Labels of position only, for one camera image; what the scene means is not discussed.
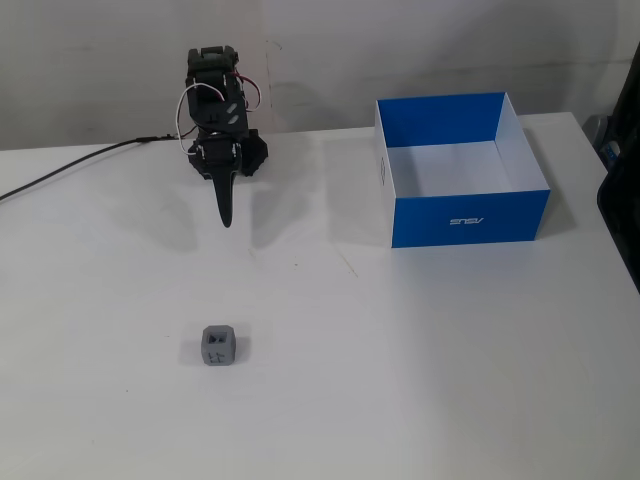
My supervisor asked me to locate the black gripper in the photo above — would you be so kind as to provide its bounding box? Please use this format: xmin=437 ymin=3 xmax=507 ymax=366
xmin=188 ymin=133 xmax=246 ymax=230

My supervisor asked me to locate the gray printed block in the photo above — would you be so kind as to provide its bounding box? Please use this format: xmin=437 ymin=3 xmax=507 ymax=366
xmin=201 ymin=324 xmax=237 ymax=368

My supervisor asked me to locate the blue and white cardboard box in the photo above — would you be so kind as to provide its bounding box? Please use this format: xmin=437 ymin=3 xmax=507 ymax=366
xmin=374 ymin=91 xmax=553 ymax=250

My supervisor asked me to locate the gray object with blue label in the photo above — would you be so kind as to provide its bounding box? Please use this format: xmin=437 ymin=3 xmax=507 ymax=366
xmin=582 ymin=113 xmax=624 ymax=162

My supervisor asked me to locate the white red gripper servo cable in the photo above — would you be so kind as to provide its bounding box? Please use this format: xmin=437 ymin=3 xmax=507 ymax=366
xmin=174 ymin=84 xmax=225 ymax=155

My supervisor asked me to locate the black power cable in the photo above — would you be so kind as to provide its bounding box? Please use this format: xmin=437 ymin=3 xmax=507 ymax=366
xmin=0 ymin=133 xmax=181 ymax=204

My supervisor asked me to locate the red arm servo cable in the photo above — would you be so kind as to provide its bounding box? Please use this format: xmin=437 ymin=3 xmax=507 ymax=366
xmin=230 ymin=72 xmax=264 ymax=112

